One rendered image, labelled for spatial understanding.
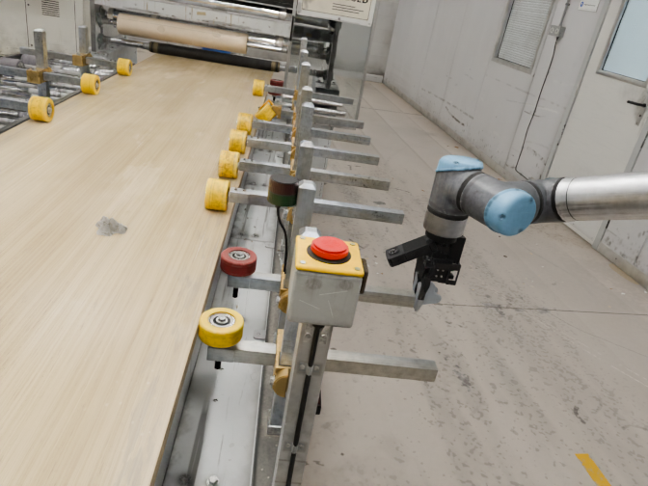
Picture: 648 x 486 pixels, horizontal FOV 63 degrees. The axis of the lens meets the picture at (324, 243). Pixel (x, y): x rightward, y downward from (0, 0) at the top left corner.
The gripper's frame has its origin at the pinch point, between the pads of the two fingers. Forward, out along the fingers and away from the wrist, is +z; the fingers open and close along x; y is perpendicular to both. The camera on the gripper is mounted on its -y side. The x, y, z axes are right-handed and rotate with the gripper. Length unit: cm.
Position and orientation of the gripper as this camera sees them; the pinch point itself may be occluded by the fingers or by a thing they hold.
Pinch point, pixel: (413, 305)
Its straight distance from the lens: 128.0
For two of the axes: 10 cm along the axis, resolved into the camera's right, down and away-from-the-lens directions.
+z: -1.4, 8.9, 4.4
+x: -0.4, -4.5, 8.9
